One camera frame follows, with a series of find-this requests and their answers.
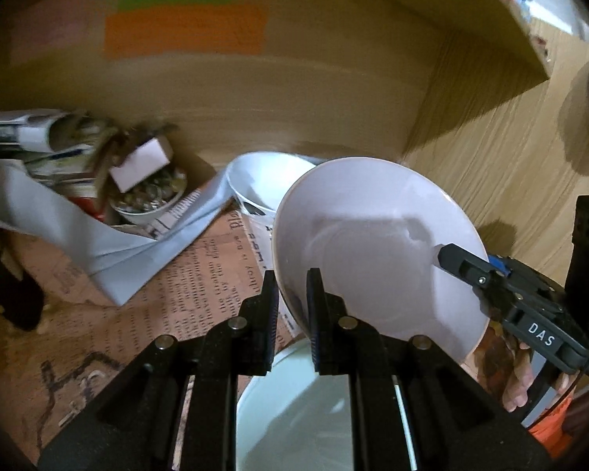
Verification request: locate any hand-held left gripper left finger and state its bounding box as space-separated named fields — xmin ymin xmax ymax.
xmin=38 ymin=270 xmax=280 ymax=471

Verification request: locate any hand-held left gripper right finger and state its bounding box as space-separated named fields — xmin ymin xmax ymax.
xmin=306 ymin=268 xmax=551 ymax=471

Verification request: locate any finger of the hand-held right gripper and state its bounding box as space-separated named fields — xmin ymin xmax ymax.
xmin=433 ymin=243 xmax=502 ymax=289
xmin=487 ymin=254 xmax=516 ymax=279

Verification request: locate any mint green bowl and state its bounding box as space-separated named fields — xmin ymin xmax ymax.
xmin=234 ymin=338 xmax=419 ymax=471

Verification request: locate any lavender bowl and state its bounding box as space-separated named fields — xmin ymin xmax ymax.
xmin=271 ymin=157 xmax=490 ymax=360

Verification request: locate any person's right hand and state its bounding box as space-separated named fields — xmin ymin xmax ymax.
xmin=501 ymin=342 xmax=576 ymax=414

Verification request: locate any newspaper print tablecloth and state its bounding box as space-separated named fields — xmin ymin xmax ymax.
xmin=0 ymin=206 xmax=521 ymax=471

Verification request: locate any white patterned bowl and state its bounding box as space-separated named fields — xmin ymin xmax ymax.
xmin=225 ymin=152 xmax=321 ymax=219

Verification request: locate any small bowl of coins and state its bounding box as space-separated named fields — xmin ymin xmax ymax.
xmin=109 ymin=167 xmax=190 ymax=227

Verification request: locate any white paper card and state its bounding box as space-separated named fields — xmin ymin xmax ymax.
xmin=108 ymin=137 xmax=173 ymax=192

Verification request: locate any grey paper sheet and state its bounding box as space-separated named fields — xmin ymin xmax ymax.
xmin=0 ymin=161 xmax=237 ymax=308

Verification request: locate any dark wine bottle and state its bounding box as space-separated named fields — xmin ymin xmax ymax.
xmin=0 ymin=223 xmax=46 ymax=333

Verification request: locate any stack of newspapers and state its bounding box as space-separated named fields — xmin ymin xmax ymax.
xmin=0 ymin=108 xmax=131 ymax=198

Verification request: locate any orange sticky note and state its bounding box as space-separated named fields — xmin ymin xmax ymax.
xmin=102 ymin=2 xmax=268 ymax=60

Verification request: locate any pink sticky note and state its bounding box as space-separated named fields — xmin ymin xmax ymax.
xmin=9 ymin=0 xmax=88 ymax=64

